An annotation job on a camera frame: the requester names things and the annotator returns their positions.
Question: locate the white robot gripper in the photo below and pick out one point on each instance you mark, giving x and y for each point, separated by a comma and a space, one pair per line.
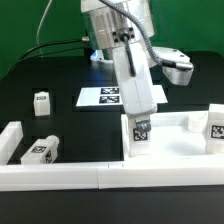
136, 92

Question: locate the white square table top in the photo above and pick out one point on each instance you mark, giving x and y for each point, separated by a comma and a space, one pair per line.
173, 134

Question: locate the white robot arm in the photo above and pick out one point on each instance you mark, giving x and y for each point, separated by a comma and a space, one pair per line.
110, 30

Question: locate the white marker sheet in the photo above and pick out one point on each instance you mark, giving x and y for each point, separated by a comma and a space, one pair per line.
106, 96

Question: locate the white left fence bar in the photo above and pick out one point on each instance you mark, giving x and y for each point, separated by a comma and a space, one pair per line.
9, 140

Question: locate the white fence bar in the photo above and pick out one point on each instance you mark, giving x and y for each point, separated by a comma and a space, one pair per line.
9, 140
202, 170

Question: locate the white front fence bar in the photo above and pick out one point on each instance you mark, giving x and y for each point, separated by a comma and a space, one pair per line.
202, 170

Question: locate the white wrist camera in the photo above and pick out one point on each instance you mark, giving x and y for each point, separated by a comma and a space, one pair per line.
176, 66

